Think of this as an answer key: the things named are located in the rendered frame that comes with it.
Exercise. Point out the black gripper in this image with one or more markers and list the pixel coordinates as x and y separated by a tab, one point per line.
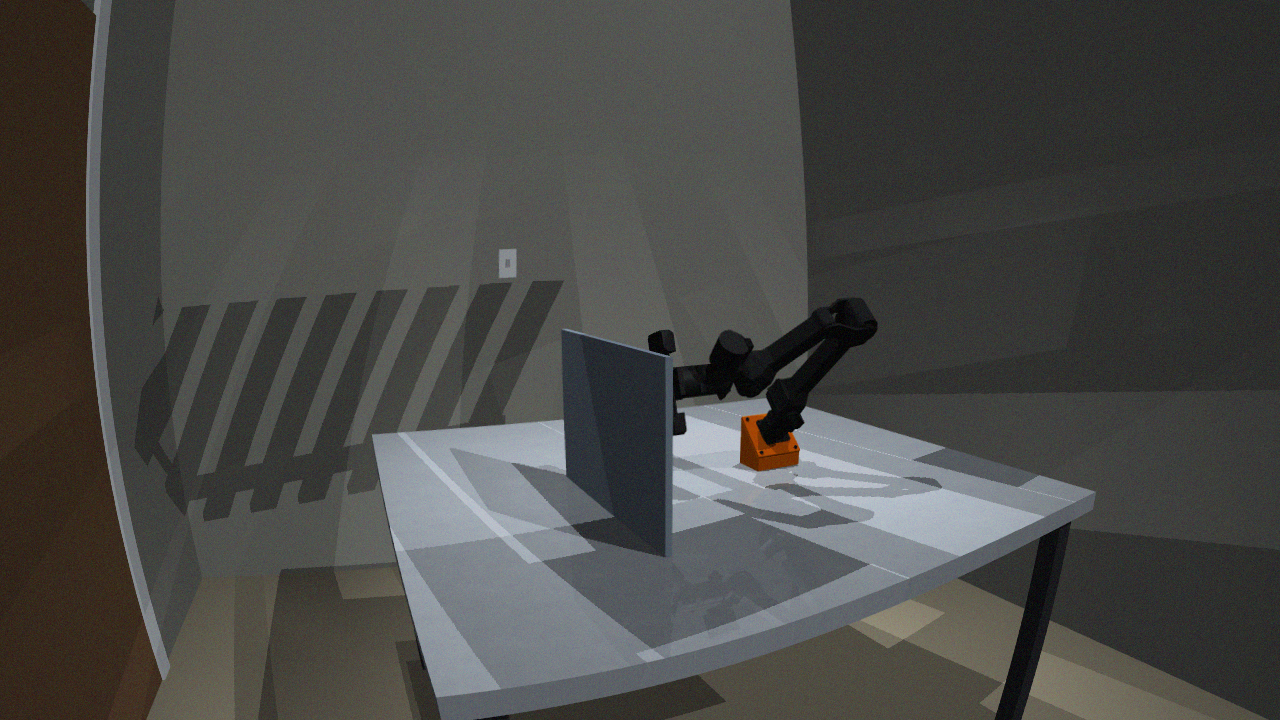
688	381

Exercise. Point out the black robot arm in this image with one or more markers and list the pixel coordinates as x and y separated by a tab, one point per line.
732	360

